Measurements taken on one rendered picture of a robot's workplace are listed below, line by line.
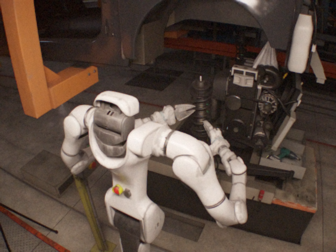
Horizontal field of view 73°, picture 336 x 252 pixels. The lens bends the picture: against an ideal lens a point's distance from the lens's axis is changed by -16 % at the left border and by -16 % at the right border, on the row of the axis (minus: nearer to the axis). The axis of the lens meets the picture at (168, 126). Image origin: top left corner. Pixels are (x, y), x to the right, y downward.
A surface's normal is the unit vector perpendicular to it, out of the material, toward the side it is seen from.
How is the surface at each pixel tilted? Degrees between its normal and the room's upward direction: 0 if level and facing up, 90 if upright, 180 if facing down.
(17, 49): 90
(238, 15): 90
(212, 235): 0
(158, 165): 90
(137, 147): 73
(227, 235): 0
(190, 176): 96
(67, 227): 0
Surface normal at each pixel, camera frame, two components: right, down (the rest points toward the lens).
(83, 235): 0.00, -0.85
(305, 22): -0.35, 0.00
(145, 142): 0.88, 0.26
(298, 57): -0.42, 0.60
